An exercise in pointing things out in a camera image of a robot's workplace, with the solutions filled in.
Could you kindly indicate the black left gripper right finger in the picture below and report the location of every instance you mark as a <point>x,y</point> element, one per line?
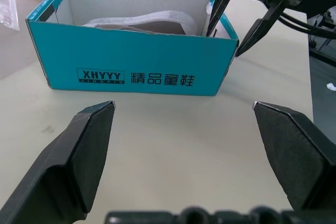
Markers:
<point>296,155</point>

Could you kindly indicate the white paper scrap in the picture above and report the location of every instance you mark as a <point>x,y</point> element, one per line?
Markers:
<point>330,86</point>

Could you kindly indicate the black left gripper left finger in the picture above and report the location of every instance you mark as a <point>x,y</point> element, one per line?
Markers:
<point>68,155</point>

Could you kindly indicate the grey shoe with white trim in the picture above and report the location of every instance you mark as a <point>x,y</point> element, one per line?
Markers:
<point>147,24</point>

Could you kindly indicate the clear plastic bag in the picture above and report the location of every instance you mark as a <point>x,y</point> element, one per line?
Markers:
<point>8,6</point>

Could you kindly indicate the blue cardboard box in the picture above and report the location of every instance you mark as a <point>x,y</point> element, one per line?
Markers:
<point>131,58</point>

